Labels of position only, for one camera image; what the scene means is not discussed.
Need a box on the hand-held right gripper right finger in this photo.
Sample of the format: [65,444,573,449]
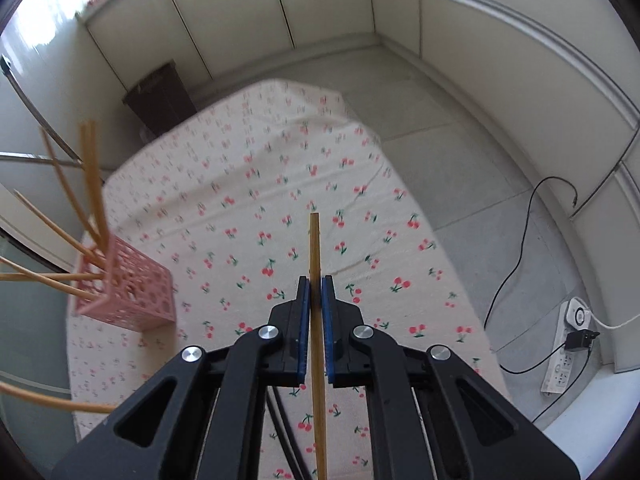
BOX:
[321,275,581,480]

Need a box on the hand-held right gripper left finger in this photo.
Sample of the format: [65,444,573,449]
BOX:
[52,275,312,480]

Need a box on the single bamboo chopstick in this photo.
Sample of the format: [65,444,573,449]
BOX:
[308,212,329,480]

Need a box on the pink perforated plastic basket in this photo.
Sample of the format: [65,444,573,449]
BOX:
[74,234,178,332]

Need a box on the group of wooden chopsticks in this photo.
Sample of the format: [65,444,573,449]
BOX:
[0,120,118,415]

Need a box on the cherry print tablecloth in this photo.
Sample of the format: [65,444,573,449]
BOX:
[65,78,513,480]

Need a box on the white power strip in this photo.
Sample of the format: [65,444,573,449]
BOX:
[541,297,594,395]

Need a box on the black charger adapter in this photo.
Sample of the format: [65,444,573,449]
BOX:
[565,329,601,354]

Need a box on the dark brown trash bin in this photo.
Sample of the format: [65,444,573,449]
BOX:
[122,59,197,137]

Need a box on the white kitchen cabinet run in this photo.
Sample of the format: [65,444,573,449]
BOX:
[75,0,377,93]

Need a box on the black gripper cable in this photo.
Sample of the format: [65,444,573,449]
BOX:
[265,387,313,480]

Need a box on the black charging cable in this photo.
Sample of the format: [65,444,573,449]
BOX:
[482,176,581,375]

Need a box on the white power cord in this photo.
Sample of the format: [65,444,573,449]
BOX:
[587,310,640,332]

